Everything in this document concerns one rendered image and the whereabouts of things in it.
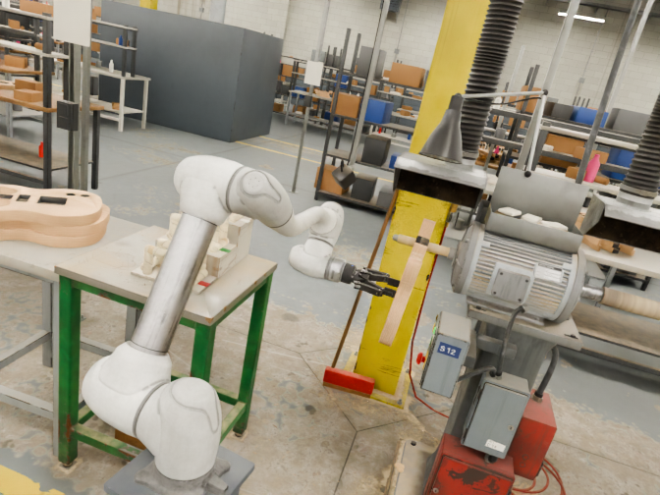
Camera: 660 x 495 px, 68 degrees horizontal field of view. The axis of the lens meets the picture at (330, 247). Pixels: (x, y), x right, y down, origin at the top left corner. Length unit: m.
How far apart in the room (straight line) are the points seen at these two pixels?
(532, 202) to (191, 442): 1.27
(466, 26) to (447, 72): 0.21
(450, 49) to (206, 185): 1.55
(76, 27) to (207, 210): 1.77
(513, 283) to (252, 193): 0.85
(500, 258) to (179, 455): 1.07
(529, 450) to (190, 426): 1.20
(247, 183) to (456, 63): 1.52
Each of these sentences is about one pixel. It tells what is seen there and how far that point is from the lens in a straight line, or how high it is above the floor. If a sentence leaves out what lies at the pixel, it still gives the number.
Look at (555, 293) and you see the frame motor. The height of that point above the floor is 1.25.
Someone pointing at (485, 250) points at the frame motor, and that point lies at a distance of 1.63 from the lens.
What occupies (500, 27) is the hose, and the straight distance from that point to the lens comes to 1.71.
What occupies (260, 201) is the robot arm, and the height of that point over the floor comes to 1.41.
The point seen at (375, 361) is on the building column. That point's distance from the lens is 2.98.
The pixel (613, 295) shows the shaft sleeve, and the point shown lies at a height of 1.27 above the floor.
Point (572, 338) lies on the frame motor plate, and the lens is 1.75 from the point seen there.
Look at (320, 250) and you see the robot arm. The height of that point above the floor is 1.14.
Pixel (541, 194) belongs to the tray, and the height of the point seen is 1.51.
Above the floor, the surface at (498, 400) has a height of 0.88.
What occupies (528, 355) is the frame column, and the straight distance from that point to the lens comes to 1.78.
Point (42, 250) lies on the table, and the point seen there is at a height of 0.90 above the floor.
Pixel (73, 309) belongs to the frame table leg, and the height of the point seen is 0.76.
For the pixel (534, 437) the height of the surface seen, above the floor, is 0.73.
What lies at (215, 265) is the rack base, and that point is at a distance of 1.90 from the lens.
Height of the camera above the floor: 1.77
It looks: 20 degrees down
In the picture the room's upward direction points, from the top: 12 degrees clockwise
